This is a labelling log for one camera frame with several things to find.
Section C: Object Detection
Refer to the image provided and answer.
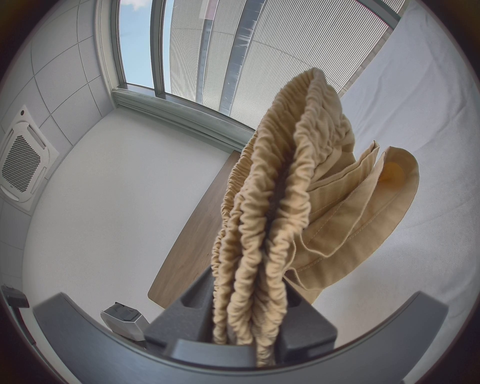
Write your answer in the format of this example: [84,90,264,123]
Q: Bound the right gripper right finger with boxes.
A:
[279,275,338,356]

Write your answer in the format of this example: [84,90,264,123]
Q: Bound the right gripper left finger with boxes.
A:
[144,268,216,349]

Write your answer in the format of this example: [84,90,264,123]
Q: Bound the tan shorts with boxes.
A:
[211,67,420,369]

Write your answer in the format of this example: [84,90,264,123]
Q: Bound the bed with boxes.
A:
[148,0,480,358]

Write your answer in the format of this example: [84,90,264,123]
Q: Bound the blue-green curtain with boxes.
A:
[112,87,260,153]

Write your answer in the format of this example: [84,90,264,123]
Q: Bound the white ceiling air conditioner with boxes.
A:
[0,105,61,215]

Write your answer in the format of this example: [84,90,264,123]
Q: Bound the window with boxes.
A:
[99,0,406,121]

